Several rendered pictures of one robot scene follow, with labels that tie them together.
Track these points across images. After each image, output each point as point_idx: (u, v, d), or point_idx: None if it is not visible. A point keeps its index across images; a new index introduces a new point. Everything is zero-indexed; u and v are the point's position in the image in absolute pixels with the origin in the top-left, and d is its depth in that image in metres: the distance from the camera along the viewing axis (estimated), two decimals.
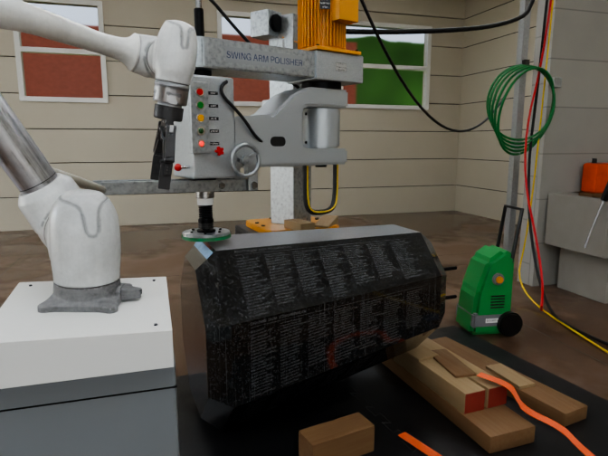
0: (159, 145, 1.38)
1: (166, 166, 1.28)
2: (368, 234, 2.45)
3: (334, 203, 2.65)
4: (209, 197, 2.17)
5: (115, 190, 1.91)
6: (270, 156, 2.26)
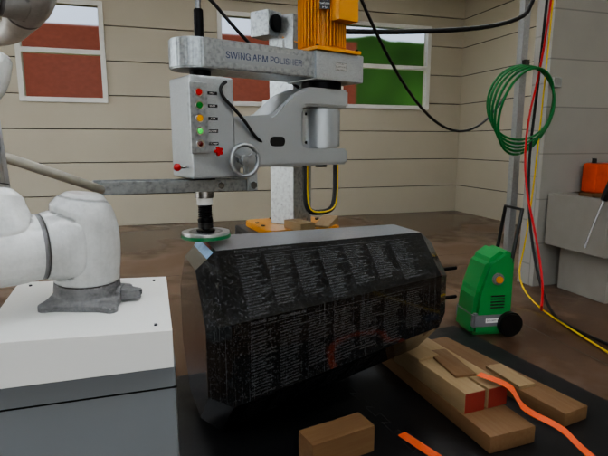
0: None
1: None
2: (368, 234, 2.45)
3: (334, 203, 2.65)
4: (208, 197, 2.18)
5: (114, 190, 1.91)
6: (270, 156, 2.26)
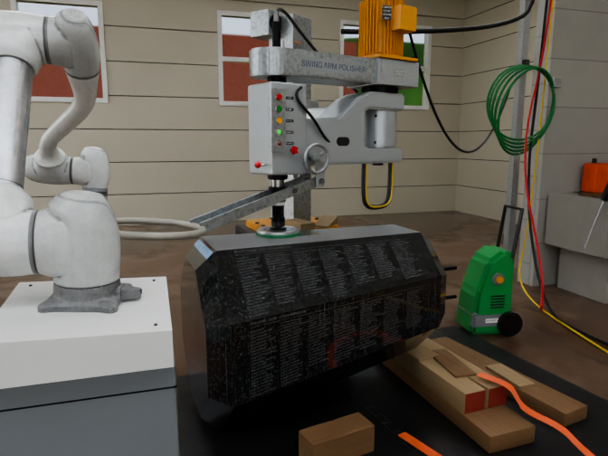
0: None
1: None
2: (368, 234, 2.45)
3: (389, 198, 2.85)
4: (281, 201, 2.40)
5: (212, 225, 2.19)
6: (336, 155, 2.48)
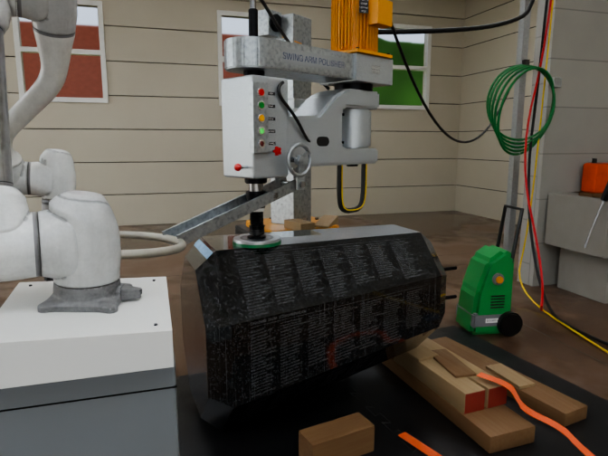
0: None
1: None
2: (368, 234, 2.45)
3: (363, 201, 2.73)
4: (261, 207, 2.19)
5: (191, 237, 1.93)
6: (316, 156, 2.31)
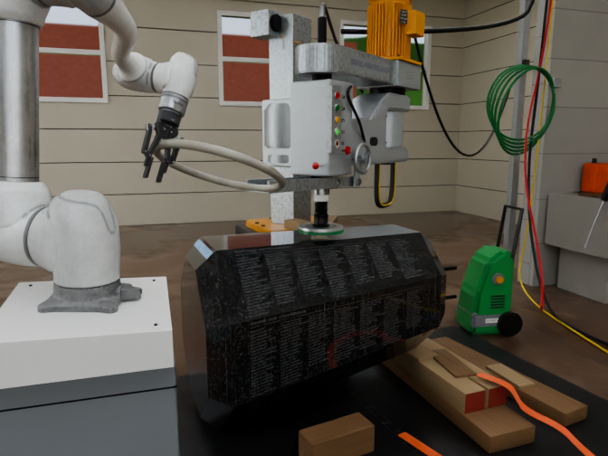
0: (156, 146, 1.64)
1: (167, 166, 1.67)
2: (368, 234, 2.45)
3: (393, 196, 2.95)
4: (327, 194, 2.32)
5: None
6: None
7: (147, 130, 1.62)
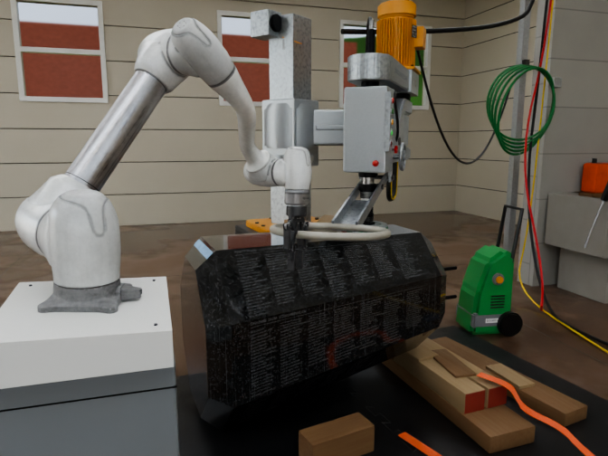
0: (293, 239, 1.81)
1: (302, 251, 1.86)
2: None
3: (395, 191, 3.28)
4: None
5: (360, 223, 2.24)
6: (397, 153, 2.78)
7: (287, 230, 1.77)
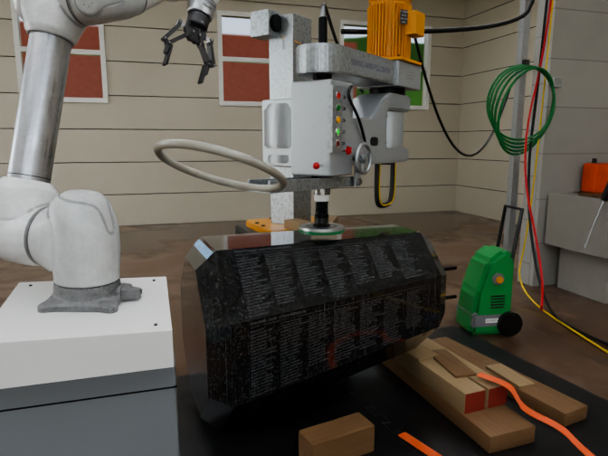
0: (179, 40, 1.67)
1: (208, 68, 1.75)
2: (368, 234, 2.45)
3: (393, 196, 2.95)
4: (328, 194, 2.32)
5: None
6: None
7: (175, 24, 1.66)
